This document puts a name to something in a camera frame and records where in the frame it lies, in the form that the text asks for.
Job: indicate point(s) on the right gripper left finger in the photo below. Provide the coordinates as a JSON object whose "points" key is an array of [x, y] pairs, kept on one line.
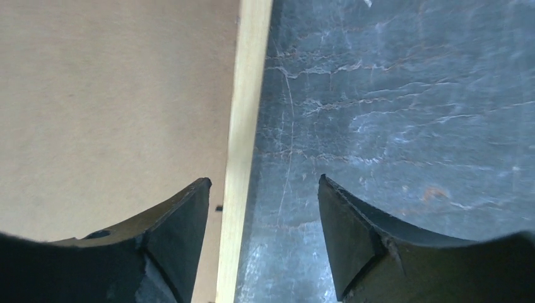
{"points": [[150, 257]]}

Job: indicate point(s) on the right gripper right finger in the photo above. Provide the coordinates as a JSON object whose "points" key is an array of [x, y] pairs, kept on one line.
{"points": [[376, 257]]}

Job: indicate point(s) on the brown backing board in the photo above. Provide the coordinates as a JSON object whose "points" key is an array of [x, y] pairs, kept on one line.
{"points": [[111, 107]]}

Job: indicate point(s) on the wooden picture frame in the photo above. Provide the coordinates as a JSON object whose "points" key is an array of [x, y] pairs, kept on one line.
{"points": [[252, 37]]}

